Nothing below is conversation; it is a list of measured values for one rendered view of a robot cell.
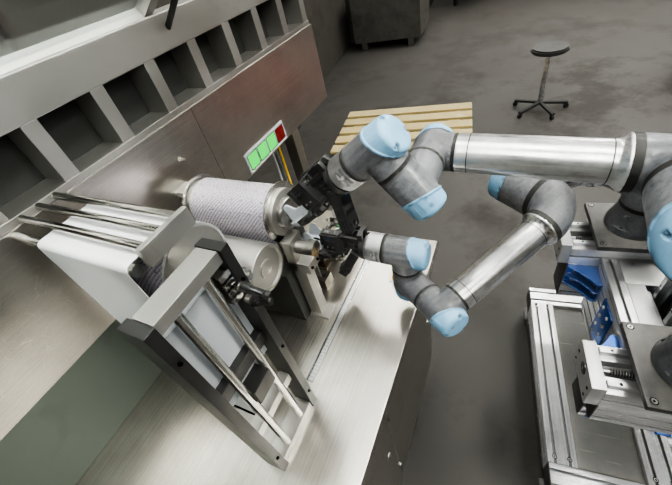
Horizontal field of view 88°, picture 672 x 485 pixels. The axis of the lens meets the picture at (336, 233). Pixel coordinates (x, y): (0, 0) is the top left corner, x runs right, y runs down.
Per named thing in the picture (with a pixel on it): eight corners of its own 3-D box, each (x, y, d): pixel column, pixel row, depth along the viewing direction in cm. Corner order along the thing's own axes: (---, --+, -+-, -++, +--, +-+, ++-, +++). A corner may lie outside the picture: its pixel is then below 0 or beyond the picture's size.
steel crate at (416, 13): (367, 36, 637) (360, -14, 587) (430, 27, 599) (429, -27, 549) (354, 53, 576) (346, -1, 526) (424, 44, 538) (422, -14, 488)
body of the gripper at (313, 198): (300, 175, 78) (330, 146, 69) (328, 201, 80) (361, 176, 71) (284, 196, 73) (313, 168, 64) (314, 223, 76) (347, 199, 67)
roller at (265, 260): (264, 304, 82) (245, 271, 74) (185, 282, 92) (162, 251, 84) (288, 266, 89) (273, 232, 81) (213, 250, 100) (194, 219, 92)
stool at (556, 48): (570, 99, 336) (586, 34, 298) (564, 121, 310) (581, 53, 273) (516, 98, 359) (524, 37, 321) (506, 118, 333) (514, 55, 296)
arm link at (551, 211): (600, 219, 86) (448, 347, 83) (559, 199, 94) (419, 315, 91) (607, 188, 78) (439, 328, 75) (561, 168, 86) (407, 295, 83)
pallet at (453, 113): (474, 113, 353) (475, 101, 346) (471, 161, 295) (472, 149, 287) (353, 119, 398) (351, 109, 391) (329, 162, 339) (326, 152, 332)
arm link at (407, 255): (424, 280, 84) (423, 256, 78) (381, 272, 88) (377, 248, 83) (432, 257, 89) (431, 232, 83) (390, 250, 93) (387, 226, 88)
